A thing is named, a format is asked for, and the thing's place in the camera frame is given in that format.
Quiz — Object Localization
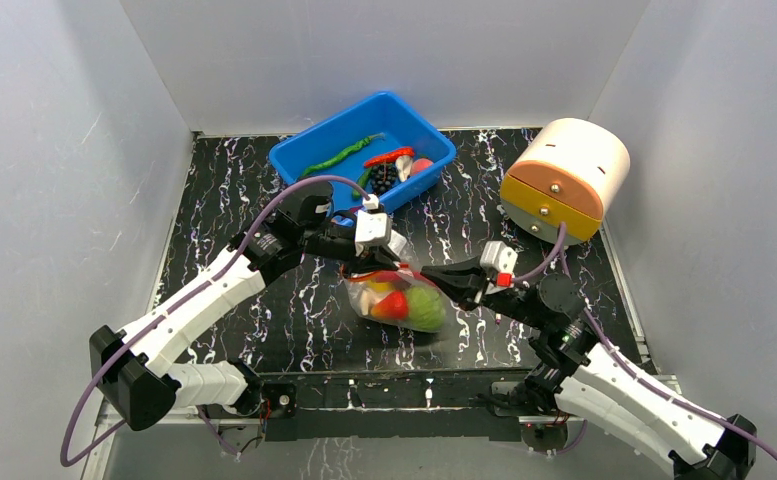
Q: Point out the yellow toy mango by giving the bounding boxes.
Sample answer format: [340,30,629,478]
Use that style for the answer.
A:
[365,281,396,294]

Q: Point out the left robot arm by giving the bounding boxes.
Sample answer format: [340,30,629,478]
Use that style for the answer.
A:
[89,175,408,431]

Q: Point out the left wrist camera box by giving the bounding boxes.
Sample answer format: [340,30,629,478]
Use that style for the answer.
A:
[354,210,392,255]

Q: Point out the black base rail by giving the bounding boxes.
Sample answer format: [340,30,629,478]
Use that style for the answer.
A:
[162,367,628,445]

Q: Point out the dark toy grapes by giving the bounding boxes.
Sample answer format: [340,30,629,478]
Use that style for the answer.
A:
[369,163,399,196]

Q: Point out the white toy mushroom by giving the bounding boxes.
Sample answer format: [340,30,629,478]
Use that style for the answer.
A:
[352,291,379,316]

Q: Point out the clear zip top bag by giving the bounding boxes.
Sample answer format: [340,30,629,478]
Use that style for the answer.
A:
[344,231,447,334]

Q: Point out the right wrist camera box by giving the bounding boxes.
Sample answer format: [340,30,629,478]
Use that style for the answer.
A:
[479,241,518,288]

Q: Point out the green toy bean pod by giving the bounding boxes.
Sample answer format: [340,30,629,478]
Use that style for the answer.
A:
[298,132,385,180]

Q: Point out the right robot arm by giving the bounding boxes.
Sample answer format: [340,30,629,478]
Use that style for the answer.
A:
[421,259,756,479]

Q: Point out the green toy cabbage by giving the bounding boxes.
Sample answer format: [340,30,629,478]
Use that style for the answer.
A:
[405,286,446,333]

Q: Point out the pink toy peach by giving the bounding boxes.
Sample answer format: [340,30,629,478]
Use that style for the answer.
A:
[410,158,433,176]

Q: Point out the round drawer box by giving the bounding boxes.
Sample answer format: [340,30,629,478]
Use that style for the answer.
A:
[500,118,631,246]

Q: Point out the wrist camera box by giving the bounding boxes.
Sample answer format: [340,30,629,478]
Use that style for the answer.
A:
[354,210,392,255]
[479,241,518,288]

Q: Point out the green toy cucumber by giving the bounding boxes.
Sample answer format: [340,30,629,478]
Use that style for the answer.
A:
[357,168,372,189]

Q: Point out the blue plastic bin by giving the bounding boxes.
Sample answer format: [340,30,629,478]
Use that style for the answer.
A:
[268,91,456,212]

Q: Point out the white toy garlic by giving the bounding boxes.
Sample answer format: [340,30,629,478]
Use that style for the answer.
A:
[394,155,414,183]

